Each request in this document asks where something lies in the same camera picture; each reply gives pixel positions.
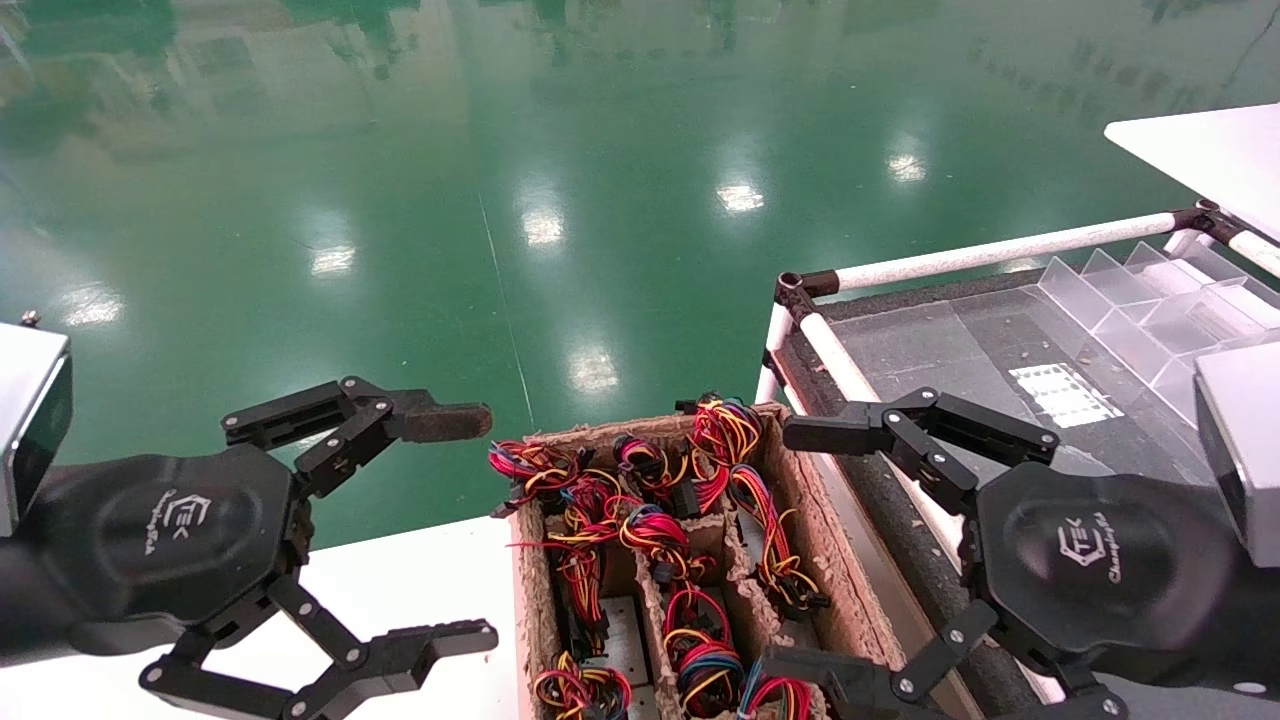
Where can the brown pulp divider box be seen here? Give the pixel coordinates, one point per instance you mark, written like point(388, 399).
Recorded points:
point(830, 560)

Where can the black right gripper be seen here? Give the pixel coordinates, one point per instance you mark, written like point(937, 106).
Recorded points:
point(1100, 570)

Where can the clear acrylic compartment tray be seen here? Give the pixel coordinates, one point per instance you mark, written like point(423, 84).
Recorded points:
point(1130, 310)

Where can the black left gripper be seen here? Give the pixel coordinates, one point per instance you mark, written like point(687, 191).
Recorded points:
point(150, 540)

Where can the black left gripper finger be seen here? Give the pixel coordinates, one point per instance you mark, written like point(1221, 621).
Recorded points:
point(440, 422)

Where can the white pipe frame conveyor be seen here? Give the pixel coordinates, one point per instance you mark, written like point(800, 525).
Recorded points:
point(900, 540)

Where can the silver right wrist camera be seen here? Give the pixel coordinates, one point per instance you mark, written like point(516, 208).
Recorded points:
point(1245, 450)

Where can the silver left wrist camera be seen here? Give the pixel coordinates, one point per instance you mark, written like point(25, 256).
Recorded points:
point(25, 400)

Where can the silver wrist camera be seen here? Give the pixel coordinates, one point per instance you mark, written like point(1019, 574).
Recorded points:
point(25, 400)
point(1245, 450)

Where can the black pipe joint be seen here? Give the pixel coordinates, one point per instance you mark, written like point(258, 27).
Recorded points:
point(800, 290)
point(1205, 215)

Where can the white perforated label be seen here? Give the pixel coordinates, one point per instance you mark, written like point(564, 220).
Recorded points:
point(1065, 395)

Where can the silver power supply unit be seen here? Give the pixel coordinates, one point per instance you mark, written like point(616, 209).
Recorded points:
point(625, 640)

